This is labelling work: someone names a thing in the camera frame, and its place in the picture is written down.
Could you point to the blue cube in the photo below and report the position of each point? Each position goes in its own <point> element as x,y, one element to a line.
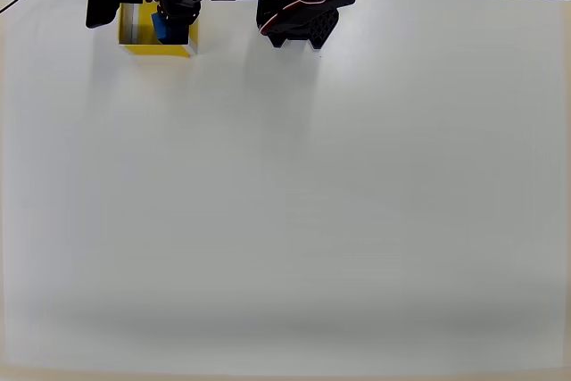
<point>159,27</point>

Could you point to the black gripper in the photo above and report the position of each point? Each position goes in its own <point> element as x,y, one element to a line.
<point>179,28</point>

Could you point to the yellow open box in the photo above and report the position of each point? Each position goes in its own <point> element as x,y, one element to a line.
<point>156,50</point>

